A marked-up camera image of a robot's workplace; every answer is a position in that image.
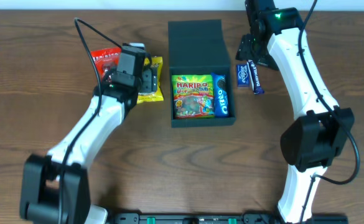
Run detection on red Haribo candy bag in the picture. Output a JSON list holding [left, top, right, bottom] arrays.
[[91, 47, 121, 80]]

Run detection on yellow snack bag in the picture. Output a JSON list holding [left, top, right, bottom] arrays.
[[138, 56, 164, 104]]

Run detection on blue Oreo cookie pack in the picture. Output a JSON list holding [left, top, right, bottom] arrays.
[[211, 73, 229, 118]]

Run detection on green Haribo sour worms bag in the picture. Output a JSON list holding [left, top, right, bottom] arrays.
[[172, 75, 215, 119]]

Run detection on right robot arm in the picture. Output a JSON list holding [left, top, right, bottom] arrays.
[[236, 0, 355, 223]]

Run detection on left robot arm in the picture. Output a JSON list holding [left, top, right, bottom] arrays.
[[19, 45, 151, 223]]

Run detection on blue Eclipse mint box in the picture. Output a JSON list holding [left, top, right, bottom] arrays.
[[236, 64, 250, 87]]

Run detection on purple Dairy Milk bar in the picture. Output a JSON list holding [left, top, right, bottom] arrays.
[[247, 60, 264, 95]]

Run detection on dark green open box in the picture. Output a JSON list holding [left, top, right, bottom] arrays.
[[168, 20, 236, 128]]

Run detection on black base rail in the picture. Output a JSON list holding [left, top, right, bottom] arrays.
[[106, 212, 349, 224]]

